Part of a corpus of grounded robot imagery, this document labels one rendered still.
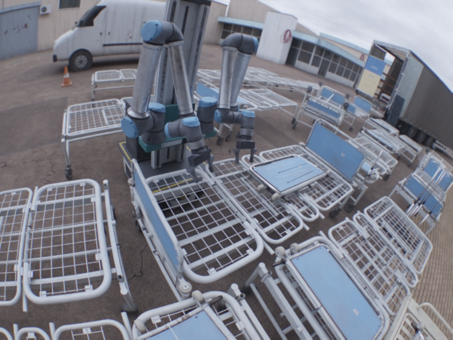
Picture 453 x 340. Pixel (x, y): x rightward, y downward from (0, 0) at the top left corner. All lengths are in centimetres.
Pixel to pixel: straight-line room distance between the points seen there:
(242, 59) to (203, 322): 161
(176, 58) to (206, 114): 64
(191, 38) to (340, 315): 203
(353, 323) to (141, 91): 174
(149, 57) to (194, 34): 60
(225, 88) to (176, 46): 45
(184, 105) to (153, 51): 37
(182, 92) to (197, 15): 71
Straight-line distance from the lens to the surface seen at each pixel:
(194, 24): 173
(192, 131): 112
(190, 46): 173
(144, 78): 124
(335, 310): 125
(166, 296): 162
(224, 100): 146
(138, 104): 131
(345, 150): 244
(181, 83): 126
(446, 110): 1522
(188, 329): 99
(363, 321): 139
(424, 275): 341
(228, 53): 152
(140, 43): 821
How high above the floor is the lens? 153
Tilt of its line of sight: 35 degrees down
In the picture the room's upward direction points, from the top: 15 degrees clockwise
